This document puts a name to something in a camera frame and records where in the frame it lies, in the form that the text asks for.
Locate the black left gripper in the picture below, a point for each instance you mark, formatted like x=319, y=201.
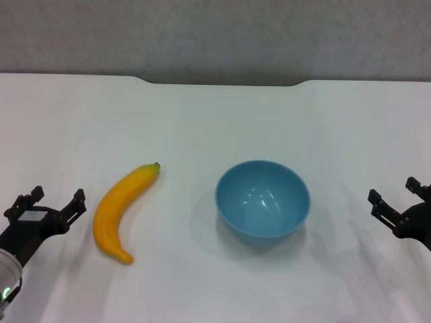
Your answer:
x=30, y=232

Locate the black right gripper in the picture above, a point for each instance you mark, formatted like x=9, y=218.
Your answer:
x=415, y=222

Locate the yellow plastic banana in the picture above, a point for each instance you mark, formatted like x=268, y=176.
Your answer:
x=111, y=215

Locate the blue plastic bowl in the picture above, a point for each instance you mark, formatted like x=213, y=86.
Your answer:
x=262, y=205

